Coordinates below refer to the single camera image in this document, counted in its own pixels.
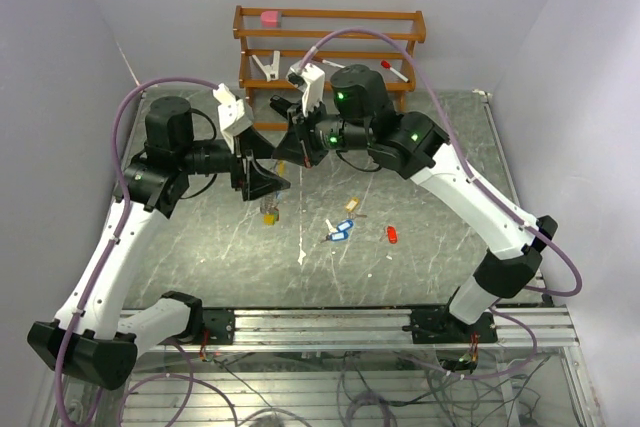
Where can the red key tag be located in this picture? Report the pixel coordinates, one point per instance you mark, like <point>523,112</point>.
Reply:
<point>390,234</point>

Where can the large keyring with keys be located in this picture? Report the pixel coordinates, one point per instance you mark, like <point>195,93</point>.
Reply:
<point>269,204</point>

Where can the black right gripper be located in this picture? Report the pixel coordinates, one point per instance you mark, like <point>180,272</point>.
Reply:
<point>297,146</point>

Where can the pink eraser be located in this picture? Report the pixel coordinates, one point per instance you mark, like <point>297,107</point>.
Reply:
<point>270,19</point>

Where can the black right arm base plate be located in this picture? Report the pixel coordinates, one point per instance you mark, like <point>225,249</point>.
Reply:
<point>432,324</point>

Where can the white clip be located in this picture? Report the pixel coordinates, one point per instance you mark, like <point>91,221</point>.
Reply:
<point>270,71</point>

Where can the red-capped white marker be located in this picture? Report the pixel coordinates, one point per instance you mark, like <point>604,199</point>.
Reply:
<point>386,65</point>

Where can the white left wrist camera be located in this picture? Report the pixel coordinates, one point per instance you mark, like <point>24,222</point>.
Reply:
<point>234,115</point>

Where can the wooden three-tier shelf rack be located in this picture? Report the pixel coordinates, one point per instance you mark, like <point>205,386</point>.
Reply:
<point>366,37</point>

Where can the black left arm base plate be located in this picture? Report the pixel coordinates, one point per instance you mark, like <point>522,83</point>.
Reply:
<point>219,326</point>

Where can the blue key tag pair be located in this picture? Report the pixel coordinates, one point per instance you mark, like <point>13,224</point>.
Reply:
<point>339,232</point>

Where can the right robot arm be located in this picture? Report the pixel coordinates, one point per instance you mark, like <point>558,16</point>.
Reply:
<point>351,110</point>

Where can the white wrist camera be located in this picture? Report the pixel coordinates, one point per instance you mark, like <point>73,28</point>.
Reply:
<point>310,80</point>
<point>234,115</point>

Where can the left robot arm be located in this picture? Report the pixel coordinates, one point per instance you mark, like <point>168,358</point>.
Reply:
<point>88,339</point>

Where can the black stapler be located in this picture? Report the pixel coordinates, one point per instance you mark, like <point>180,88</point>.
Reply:
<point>280,105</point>

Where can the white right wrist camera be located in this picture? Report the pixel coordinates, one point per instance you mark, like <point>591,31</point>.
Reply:
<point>310,80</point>

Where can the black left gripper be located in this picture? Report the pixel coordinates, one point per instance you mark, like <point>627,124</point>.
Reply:
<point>253,146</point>

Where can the yellow tagged key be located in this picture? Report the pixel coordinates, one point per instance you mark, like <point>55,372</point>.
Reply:
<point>351,208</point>

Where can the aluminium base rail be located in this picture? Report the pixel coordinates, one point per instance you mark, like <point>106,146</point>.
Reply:
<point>309,329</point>

